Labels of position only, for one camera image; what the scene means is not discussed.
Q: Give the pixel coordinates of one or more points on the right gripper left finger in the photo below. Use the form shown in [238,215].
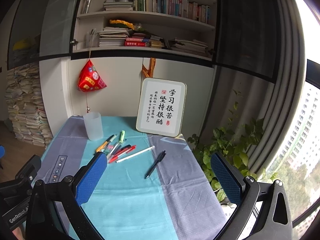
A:
[88,176]

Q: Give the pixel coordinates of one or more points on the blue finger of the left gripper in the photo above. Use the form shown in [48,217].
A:
[2,151]

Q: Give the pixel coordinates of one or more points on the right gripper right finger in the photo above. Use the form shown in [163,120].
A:
[229,177]

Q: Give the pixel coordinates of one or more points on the clear mint gel pen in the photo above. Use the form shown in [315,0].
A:
[111,140]

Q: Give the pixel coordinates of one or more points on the orange black pen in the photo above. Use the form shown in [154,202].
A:
[104,144]

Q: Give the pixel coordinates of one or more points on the pink green eraser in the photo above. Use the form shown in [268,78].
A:
[108,149]

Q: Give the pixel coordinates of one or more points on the red gel pen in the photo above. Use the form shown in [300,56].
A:
[122,153]

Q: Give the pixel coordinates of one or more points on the green highlighter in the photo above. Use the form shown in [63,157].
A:
[122,136]

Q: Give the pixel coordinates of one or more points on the white pen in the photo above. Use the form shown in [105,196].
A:
[135,154]

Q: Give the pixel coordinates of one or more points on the tall stack of papers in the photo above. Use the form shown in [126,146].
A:
[23,96]

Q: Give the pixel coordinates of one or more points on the green potted plant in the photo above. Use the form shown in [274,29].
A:
[233,147]

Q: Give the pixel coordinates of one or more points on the translucent plastic pen cup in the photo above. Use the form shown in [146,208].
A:
[93,126]

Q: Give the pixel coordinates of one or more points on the blue grey tablecloth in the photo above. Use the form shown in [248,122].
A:
[175,202]

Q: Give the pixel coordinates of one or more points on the framed calligraphy sign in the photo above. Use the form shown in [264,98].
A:
[161,107]

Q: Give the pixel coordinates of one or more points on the red pyramid hanging ornament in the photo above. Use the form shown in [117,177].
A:
[89,79]

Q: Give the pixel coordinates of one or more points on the orange striped medal ribbon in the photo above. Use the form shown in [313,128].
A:
[148,72]

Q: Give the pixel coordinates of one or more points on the grey glass cabinet door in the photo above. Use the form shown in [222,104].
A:
[41,29]

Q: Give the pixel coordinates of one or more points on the grey curtain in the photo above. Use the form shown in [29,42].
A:
[260,67]

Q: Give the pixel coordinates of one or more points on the red books stack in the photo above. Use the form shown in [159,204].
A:
[137,42]

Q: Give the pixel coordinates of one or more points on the yellow flower garland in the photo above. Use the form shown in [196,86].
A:
[121,24]

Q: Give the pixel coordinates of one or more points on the white bookshelf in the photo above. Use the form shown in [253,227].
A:
[170,36]

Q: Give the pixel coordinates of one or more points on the row of upright books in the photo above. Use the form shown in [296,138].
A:
[180,8]

